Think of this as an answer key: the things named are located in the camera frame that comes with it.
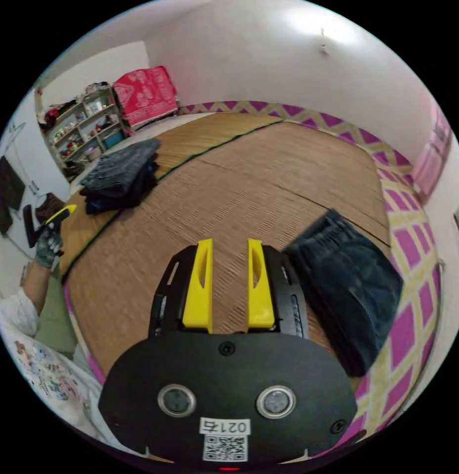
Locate person's left forearm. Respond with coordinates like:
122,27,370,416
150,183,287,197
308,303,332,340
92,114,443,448
21,260,53,316

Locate white shelf with items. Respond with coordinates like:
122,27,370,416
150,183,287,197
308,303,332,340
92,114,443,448
39,82,127,165

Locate bed with woven mat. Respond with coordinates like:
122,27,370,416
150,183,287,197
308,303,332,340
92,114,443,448
59,100,443,458

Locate pile of clothes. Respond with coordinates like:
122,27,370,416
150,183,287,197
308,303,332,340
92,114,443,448
79,138,162,215

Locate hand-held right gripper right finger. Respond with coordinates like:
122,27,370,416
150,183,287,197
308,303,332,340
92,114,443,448
247,238,276,332

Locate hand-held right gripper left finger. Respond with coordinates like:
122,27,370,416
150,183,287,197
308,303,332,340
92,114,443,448
182,238,214,334

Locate dark hanging cloth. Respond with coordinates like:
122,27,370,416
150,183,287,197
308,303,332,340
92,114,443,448
0,155,26,235

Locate person's body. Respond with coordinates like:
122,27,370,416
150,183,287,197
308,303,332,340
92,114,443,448
0,272,121,451

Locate person's left hand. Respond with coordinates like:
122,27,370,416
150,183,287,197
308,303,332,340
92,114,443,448
34,222,64,269

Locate pink curtain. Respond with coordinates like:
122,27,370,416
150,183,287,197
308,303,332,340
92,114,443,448
412,105,454,202

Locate red patterned cloth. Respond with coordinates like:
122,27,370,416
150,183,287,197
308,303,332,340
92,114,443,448
112,66,179,129

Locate folded dark blue jeans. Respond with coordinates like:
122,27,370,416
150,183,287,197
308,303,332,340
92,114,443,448
282,208,405,378

